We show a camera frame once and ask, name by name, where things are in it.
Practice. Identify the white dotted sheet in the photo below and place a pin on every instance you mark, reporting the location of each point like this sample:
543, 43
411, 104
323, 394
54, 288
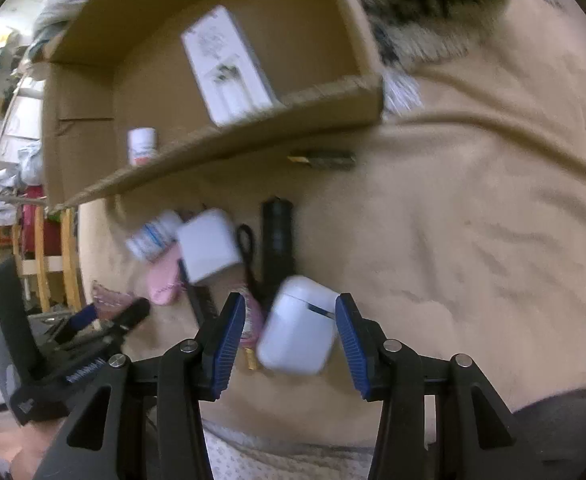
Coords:
283, 460

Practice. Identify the yellow wooden rack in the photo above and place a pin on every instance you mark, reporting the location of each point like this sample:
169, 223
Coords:
68, 260

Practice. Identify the white plastic bag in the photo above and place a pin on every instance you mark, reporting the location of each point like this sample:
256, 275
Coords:
32, 162

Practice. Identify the pink translucent comb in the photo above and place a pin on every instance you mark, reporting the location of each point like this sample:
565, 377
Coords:
108, 300

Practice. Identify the black and yellow battery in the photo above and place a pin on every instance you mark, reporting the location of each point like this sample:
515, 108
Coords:
323, 160

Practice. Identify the white pill bottle blue label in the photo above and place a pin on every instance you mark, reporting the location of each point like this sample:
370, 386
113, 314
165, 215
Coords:
153, 237

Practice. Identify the white pill bottle red label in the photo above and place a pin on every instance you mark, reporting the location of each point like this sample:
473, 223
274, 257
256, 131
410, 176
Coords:
142, 145

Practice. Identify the zebra patterned blanket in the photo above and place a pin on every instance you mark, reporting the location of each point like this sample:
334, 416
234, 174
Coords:
423, 5

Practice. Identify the pink spray bottle gold cap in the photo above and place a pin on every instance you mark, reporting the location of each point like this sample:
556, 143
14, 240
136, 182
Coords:
253, 320

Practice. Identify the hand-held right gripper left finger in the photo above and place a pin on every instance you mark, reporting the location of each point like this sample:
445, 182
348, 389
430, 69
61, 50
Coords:
225, 350

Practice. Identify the pink pouch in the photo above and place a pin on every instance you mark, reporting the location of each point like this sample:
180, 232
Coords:
165, 280

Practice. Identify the red bag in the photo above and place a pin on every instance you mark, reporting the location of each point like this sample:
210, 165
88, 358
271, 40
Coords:
43, 232

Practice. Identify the tan blanket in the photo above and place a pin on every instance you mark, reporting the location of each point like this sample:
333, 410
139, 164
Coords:
473, 210

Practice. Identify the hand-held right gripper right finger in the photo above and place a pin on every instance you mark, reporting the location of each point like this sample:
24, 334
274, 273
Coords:
350, 350

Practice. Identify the person's left hand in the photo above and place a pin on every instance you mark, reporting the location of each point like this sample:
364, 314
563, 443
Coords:
33, 452

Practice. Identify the cardboard box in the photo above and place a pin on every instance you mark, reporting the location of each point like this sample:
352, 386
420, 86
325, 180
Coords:
298, 25

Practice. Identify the white earbud case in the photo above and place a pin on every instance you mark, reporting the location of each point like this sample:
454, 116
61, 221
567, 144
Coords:
293, 330

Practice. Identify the white charger adapter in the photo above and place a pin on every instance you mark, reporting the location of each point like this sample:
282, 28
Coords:
208, 247

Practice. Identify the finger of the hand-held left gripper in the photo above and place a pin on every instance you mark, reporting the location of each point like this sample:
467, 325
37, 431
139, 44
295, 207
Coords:
133, 312
83, 317

